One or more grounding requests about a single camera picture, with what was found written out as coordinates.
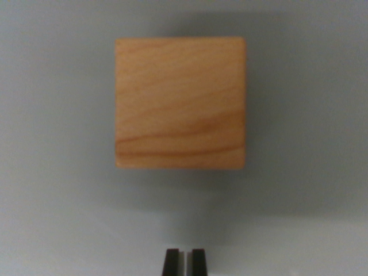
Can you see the gray plastic bin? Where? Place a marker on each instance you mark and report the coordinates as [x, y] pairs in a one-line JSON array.
[[51, 143]]

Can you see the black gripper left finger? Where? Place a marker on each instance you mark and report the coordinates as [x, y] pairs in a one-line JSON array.
[[171, 263]]

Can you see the wooden cube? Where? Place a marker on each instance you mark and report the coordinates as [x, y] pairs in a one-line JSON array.
[[179, 103]]

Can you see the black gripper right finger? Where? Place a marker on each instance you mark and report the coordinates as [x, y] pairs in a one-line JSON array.
[[199, 263]]

